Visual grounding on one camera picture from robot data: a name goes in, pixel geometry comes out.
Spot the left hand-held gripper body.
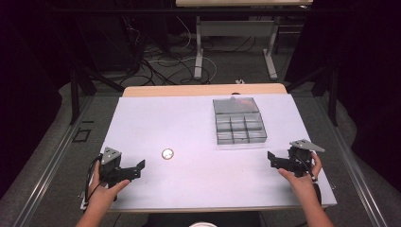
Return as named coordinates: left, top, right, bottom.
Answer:
left=98, top=147, right=133, bottom=188

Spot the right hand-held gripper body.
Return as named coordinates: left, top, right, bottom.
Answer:
left=282, top=138, right=326, bottom=178

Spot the person's left hand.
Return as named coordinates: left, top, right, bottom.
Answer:
left=87, top=160, right=131, bottom=206

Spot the person's right hand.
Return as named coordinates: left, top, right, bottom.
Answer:
left=277, top=151, right=323, bottom=197

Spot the clear plastic compartment box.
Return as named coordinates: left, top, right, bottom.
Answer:
left=212, top=96, right=269, bottom=146

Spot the white table mat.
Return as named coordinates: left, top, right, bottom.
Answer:
left=82, top=94, right=338, bottom=213

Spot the black metal stand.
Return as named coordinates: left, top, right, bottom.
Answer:
left=67, top=64, right=126, bottom=126
left=285, top=62, right=341, bottom=127

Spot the person's dark clothing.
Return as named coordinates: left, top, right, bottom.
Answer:
left=141, top=211, right=269, bottom=227

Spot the white metal-legged desk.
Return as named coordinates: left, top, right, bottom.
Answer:
left=175, top=0, right=314, bottom=81

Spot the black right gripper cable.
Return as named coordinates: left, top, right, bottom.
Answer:
left=295, top=152, right=318, bottom=183

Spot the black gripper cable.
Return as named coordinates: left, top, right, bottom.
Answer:
left=295, top=152, right=318, bottom=183
left=84, top=153, right=105, bottom=202

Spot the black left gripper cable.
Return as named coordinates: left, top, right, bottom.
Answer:
left=84, top=153, right=105, bottom=202

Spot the aluminium floor rail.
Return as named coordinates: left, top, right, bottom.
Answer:
left=315, top=94, right=391, bottom=227
left=12, top=94, right=96, bottom=227

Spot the bundle of floor cables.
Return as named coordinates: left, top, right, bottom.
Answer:
left=119, top=15, right=256, bottom=87

